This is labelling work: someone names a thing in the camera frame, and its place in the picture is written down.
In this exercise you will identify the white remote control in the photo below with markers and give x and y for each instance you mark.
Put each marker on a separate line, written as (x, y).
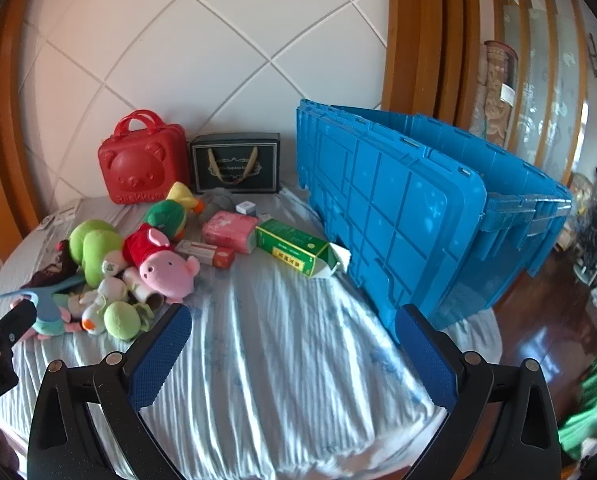
(68, 209)

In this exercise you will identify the dark maroon sock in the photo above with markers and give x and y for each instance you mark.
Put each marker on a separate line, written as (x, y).
(53, 270)

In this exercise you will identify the pink pig plush red outfit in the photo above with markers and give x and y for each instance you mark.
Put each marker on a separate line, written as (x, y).
(166, 270)

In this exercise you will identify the red and white medicine box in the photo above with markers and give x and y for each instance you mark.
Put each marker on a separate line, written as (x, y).
(208, 254)

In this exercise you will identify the white duck plush green hood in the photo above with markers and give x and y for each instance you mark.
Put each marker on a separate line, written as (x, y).
(121, 320)

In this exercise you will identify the blue plastic storage crate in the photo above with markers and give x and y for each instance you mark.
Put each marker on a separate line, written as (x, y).
(403, 220)

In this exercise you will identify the dark gift bag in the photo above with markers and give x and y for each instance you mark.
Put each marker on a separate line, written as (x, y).
(238, 160)

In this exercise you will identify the small grey remote control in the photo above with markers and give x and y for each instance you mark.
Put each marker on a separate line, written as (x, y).
(47, 222)

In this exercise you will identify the rolled patterned fabric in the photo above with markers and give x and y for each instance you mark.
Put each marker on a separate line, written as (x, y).
(496, 90)

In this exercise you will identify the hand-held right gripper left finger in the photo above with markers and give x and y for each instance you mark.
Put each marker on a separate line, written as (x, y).
(161, 360)

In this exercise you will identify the dark cluttered stand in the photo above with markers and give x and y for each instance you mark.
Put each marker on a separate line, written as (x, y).
(596, 220)

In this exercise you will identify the small white box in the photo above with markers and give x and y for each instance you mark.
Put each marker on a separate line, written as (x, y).
(247, 208)

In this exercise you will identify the light green frog plush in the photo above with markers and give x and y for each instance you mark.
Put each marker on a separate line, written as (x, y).
(93, 250)

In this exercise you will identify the green cloth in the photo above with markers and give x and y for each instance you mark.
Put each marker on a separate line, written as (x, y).
(593, 400)

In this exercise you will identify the red bear-face suitcase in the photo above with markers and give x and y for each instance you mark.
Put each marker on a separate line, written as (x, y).
(138, 170)

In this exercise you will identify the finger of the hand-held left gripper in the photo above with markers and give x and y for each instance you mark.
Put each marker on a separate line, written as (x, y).
(14, 322)

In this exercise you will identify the white padded wooden headboard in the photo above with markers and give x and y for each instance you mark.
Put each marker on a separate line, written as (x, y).
(203, 35)

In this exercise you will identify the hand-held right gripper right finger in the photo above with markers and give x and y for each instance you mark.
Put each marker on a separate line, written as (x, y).
(428, 360)

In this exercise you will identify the white paper roll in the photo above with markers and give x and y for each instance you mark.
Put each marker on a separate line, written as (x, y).
(146, 296)

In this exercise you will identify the green carton box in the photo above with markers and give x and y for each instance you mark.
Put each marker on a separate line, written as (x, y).
(288, 245)

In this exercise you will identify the wooden frosted glass door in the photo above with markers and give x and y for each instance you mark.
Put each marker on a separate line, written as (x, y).
(543, 60)

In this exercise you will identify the pink tissue pack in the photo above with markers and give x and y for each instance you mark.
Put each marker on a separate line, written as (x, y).
(228, 230)

